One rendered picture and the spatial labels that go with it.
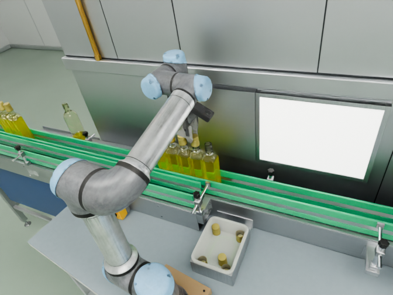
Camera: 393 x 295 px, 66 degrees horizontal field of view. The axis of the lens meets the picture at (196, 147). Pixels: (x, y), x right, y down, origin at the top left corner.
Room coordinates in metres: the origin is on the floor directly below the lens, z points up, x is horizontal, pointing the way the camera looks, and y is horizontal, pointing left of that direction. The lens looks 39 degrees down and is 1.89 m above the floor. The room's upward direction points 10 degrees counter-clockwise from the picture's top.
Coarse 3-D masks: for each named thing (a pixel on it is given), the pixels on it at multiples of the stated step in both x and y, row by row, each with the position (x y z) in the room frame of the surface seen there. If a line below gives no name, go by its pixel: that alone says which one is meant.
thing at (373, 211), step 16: (0, 128) 1.75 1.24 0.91; (64, 144) 1.45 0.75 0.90; (80, 144) 1.38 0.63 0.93; (96, 144) 1.31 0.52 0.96; (224, 176) 0.94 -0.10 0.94; (240, 176) 0.90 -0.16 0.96; (272, 192) 0.83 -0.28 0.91; (288, 192) 0.80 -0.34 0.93; (304, 192) 0.76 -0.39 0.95; (320, 192) 0.74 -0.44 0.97; (336, 208) 0.70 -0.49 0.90; (352, 208) 0.68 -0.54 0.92; (368, 208) 0.65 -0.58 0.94; (384, 208) 0.62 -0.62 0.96
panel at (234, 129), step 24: (216, 96) 1.03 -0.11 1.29; (240, 96) 0.98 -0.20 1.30; (264, 96) 0.93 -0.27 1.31; (288, 96) 0.89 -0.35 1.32; (312, 96) 0.86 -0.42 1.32; (216, 120) 1.04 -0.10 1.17; (240, 120) 0.98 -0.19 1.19; (384, 120) 0.73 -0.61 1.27; (216, 144) 1.04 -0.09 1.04; (240, 144) 0.99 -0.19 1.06
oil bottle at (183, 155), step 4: (180, 148) 0.99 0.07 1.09; (188, 148) 0.98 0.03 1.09; (180, 152) 0.97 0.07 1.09; (184, 152) 0.97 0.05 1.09; (188, 152) 0.97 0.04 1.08; (180, 156) 0.97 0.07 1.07; (184, 156) 0.96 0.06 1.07; (188, 156) 0.96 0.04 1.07; (180, 160) 0.97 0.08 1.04; (184, 160) 0.96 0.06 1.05; (188, 160) 0.95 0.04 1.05; (180, 164) 0.97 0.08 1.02; (184, 164) 0.96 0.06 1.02; (188, 164) 0.95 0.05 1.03; (180, 168) 0.98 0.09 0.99; (184, 168) 0.97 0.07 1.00; (188, 168) 0.95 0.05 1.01; (184, 172) 0.97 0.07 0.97; (188, 172) 0.96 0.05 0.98
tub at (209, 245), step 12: (204, 228) 0.76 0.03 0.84; (228, 228) 0.76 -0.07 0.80; (240, 228) 0.74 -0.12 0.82; (204, 240) 0.72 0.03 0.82; (216, 240) 0.74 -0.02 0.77; (228, 240) 0.73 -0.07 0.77; (192, 252) 0.66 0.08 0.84; (204, 252) 0.69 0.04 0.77; (216, 252) 0.68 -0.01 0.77; (228, 252) 0.67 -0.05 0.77; (240, 252) 0.62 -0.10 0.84; (204, 264) 0.60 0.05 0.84; (216, 264) 0.63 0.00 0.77; (228, 264) 0.62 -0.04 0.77
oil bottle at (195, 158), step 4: (200, 148) 0.97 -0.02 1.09; (192, 152) 0.95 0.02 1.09; (196, 152) 0.94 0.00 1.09; (200, 152) 0.95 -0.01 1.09; (204, 152) 0.96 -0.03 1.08; (192, 156) 0.94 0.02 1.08; (196, 156) 0.93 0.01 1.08; (200, 156) 0.93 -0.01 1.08; (192, 160) 0.94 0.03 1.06; (196, 160) 0.93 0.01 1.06; (200, 160) 0.92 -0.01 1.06; (192, 164) 0.94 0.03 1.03; (196, 164) 0.93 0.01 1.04; (200, 164) 0.92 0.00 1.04; (192, 168) 0.94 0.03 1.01; (196, 168) 0.93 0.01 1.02; (200, 168) 0.93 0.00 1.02; (192, 172) 0.95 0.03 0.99; (196, 172) 0.94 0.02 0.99; (200, 172) 0.93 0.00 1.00; (196, 176) 0.94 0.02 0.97; (200, 176) 0.93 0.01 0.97
